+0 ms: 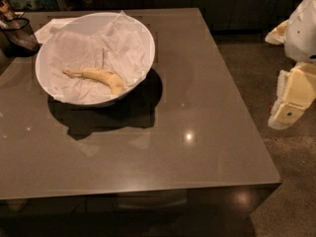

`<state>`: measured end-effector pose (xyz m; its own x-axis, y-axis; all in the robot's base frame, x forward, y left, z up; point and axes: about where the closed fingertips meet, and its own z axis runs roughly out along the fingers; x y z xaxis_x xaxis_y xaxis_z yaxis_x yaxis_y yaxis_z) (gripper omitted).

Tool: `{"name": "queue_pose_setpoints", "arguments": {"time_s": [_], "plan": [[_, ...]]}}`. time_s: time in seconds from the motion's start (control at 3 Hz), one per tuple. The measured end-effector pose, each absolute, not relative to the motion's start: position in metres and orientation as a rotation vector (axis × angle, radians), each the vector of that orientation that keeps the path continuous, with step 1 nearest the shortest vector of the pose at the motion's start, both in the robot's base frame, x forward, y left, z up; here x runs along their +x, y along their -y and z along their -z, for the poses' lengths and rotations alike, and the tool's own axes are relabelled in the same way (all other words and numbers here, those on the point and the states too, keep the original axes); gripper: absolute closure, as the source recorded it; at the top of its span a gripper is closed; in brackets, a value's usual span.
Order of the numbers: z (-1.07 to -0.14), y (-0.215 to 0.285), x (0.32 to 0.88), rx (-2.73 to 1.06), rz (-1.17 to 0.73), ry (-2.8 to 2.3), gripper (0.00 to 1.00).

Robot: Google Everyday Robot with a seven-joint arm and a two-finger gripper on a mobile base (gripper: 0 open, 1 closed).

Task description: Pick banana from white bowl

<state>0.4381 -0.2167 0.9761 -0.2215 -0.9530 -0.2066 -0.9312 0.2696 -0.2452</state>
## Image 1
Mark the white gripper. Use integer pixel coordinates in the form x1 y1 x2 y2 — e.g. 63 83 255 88
265 0 316 130

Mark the yellow banana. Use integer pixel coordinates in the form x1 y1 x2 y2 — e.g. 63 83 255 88
63 67 125 96

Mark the white bowl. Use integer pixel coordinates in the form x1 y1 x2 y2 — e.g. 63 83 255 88
35 11 156 108

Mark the white crumpled paper liner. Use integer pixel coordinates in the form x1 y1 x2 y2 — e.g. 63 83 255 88
43 11 152 105

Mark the white paper sheet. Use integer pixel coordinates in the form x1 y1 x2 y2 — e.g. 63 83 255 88
35 18 74 44

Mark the dark wire basket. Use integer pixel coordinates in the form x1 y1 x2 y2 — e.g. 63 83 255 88
0 0 41 53

